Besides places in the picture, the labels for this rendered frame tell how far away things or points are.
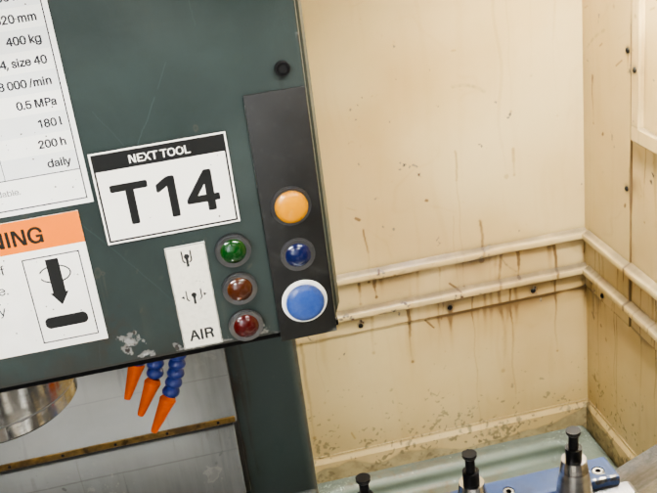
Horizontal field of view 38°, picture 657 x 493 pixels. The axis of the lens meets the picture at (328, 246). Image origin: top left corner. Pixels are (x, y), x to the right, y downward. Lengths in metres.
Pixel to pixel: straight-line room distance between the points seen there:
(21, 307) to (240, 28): 0.26
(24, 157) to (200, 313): 0.17
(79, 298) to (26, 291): 0.04
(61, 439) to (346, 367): 0.69
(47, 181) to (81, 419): 0.87
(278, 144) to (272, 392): 0.92
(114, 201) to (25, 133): 0.08
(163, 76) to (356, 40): 1.11
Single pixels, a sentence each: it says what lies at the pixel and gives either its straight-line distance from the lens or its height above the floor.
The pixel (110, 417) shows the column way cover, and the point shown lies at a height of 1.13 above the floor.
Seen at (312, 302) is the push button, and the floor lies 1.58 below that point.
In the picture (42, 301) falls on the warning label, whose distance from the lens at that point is 0.74.
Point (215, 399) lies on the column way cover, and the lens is 1.53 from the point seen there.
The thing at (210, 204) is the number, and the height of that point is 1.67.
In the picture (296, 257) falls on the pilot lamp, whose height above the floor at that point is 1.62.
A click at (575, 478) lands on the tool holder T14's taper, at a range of 1.04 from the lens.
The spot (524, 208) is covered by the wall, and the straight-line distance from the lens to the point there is 1.97.
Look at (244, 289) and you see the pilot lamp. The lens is 0.73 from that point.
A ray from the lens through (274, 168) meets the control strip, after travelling 0.71.
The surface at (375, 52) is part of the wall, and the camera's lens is 1.78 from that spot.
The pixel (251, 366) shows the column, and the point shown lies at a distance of 1.55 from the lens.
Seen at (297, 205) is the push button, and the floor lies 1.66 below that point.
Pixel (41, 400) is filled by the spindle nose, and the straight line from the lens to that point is 0.95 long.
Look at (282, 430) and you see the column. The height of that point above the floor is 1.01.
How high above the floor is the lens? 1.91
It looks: 24 degrees down
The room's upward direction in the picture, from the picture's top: 7 degrees counter-clockwise
